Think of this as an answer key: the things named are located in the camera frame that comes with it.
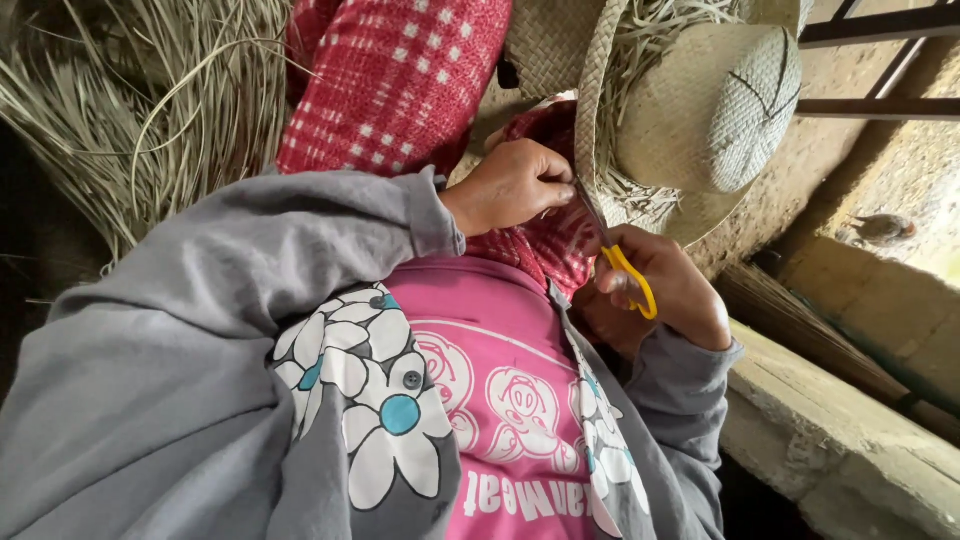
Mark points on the red checked trousers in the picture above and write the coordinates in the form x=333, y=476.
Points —
x=390, y=82

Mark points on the person's right hand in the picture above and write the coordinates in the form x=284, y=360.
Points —
x=682, y=300

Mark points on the grey flower-print cardigan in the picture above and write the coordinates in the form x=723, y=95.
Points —
x=150, y=420

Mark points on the dark metal railing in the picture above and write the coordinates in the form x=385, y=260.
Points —
x=877, y=109

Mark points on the person's right fingers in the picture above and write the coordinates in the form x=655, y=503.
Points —
x=622, y=283

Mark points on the pile of dried palm strips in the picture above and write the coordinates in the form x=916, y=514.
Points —
x=112, y=112

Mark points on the person's left hand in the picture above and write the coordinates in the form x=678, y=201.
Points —
x=502, y=187

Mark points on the woven straw hat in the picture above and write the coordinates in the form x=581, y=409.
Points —
x=705, y=112

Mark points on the pink printed shirt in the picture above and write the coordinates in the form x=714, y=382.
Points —
x=510, y=337

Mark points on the grass broom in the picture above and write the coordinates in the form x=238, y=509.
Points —
x=795, y=322

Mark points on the brown bird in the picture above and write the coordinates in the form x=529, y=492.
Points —
x=881, y=227

